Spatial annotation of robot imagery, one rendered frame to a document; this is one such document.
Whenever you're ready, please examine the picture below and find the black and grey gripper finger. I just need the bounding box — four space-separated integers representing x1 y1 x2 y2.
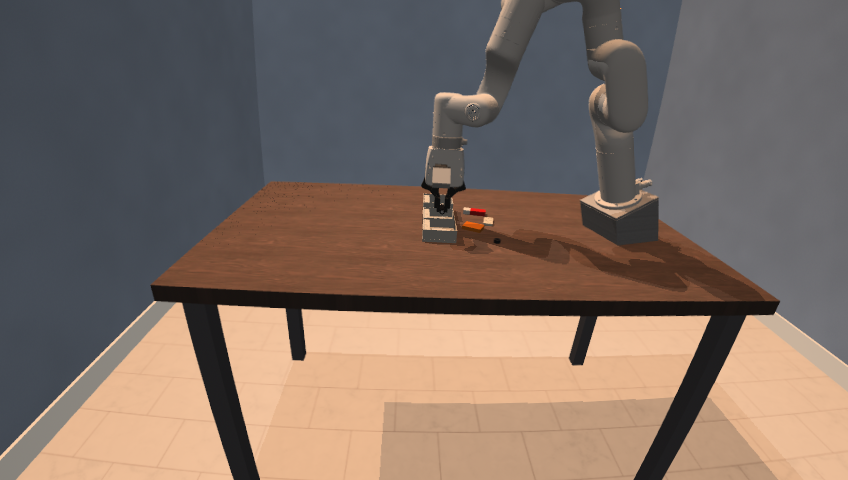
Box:
444 181 466 213
421 178 440 212

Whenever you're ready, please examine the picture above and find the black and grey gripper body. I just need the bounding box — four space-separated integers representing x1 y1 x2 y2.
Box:
425 146 464 187

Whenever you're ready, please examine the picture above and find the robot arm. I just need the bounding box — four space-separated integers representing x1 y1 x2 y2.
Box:
432 0 652 210

